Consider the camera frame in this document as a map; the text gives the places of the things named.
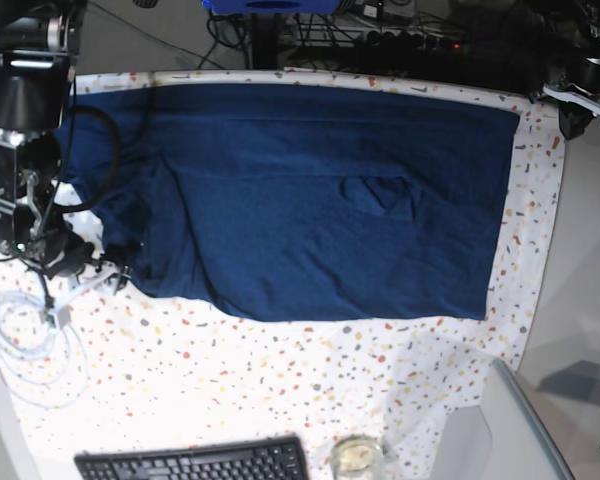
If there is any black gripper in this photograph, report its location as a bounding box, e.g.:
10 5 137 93
38 232 95 279

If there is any dark blue t-shirt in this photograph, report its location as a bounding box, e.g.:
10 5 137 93
56 84 519 322

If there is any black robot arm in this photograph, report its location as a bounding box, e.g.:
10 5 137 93
0 1 120 278
527 1 600 140

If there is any terrazzo patterned table cloth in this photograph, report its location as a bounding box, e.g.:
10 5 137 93
0 71 565 479

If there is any black power strip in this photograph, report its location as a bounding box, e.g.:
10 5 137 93
361 30 462 53

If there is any black computer keyboard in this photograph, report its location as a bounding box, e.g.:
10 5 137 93
74 436 309 480

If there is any clear glass jar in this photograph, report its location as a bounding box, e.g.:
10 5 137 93
330 435 386 480

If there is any coiled white cable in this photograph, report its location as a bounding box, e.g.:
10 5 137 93
0 290 91 410

